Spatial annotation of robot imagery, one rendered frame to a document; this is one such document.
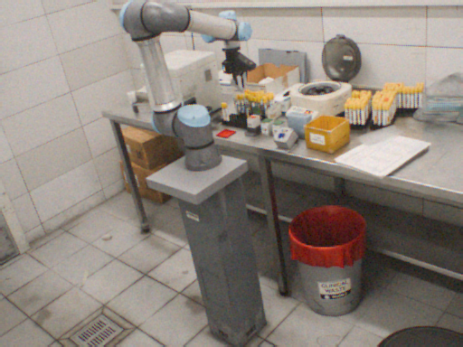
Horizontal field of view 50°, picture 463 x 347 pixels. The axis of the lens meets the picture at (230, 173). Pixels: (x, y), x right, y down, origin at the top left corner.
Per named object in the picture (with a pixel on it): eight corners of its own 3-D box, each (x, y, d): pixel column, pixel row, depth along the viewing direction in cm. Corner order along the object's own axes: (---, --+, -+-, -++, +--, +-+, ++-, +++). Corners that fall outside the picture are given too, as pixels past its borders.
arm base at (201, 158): (199, 174, 192) (193, 152, 188) (178, 164, 203) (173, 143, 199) (230, 160, 199) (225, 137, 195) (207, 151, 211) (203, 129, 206)
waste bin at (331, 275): (280, 304, 254) (269, 232, 233) (320, 264, 276) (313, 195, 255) (345, 334, 229) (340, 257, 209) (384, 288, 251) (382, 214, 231)
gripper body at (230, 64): (233, 70, 234) (230, 43, 228) (248, 70, 228) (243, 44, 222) (222, 75, 229) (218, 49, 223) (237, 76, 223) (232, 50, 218)
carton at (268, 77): (232, 107, 265) (228, 79, 258) (266, 88, 282) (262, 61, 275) (269, 112, 249) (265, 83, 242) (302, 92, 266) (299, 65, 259)
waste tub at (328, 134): (305, 147, 207) (302, 126, 203) (324, 135, 215) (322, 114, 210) (332, 154, 198) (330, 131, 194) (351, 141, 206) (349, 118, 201)
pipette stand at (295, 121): (287, 136, 220) (284, 116, 215) (296, 130, 224) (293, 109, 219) (307, 140, 213) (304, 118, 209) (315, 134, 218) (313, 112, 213)
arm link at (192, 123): (199, 148, 189) (193, 116, 183) (174, 144, 198) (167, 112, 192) (220, 135, 197) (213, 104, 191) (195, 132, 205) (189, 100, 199)
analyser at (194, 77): (152, 118, 268) (138, 64, 255) (189, 100, 285) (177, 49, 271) (191, 127, 248) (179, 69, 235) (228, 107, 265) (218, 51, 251)
